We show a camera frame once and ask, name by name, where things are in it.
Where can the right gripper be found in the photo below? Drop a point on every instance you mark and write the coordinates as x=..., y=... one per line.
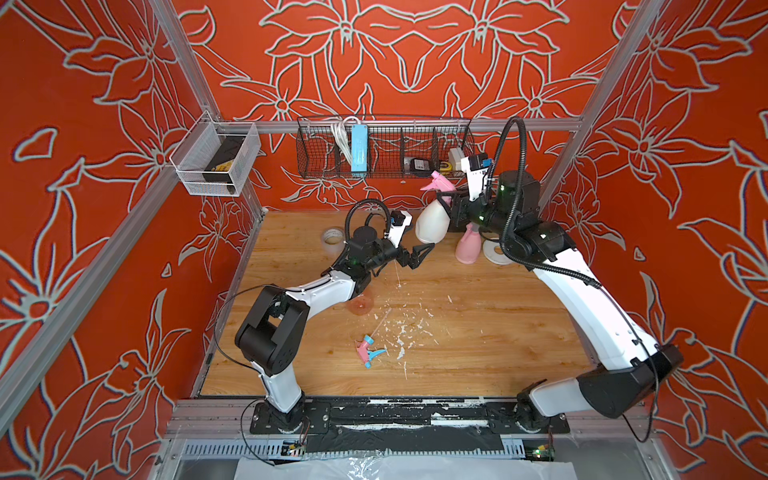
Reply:
x=459, y=207

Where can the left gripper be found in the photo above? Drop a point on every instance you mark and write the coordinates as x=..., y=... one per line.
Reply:
x=401, y=255

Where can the white spray bottle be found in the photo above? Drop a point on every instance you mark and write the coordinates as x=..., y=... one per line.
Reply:
x=433, y=223

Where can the pink spray bottle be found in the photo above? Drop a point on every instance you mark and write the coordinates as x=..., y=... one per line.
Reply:
x=469, y=248

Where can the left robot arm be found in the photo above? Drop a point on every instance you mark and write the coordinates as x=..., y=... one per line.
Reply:
x=271, y=334

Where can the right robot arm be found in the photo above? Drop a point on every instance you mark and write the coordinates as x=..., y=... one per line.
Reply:
x=630, y=364

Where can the clear reddish spray bottle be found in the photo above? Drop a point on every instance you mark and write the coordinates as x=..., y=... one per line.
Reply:
x=361, y=304

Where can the pink blue spray nozzle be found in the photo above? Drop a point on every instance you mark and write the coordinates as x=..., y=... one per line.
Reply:
x=366, y=350

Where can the yellow tape measure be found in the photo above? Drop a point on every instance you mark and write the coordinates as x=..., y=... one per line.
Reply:
x=445, y=168

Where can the white tape roll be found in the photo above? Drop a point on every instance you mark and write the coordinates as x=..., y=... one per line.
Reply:
x=492, y=252

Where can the white adapter block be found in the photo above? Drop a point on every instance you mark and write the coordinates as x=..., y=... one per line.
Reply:
x=455, y=156

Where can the black device with label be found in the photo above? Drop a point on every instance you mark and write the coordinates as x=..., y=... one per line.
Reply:
x=418, y=167

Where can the clear tape roll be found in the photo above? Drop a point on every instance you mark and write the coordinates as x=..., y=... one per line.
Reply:
x=333, y=241

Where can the light blue box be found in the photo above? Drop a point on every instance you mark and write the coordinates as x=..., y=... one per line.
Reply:
x=359, y=150

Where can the black box in bin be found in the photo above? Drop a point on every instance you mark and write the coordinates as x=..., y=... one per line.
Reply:
x=217, y=170

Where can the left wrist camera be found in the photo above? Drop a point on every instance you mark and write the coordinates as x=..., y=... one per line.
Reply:
x=398, y=225

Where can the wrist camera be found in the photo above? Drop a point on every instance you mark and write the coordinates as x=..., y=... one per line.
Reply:
x=398, y=225
x=476, y=169

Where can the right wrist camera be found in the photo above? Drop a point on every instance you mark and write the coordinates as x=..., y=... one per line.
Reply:
x=476, y=169

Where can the black wire basket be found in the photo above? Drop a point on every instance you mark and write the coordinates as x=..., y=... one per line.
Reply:
x=323, y=143

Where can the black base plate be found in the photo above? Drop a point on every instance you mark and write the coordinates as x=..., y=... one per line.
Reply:
x=408, y=425

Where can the clear plastic wall bin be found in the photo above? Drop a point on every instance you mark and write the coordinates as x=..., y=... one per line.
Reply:
x=198, y=146

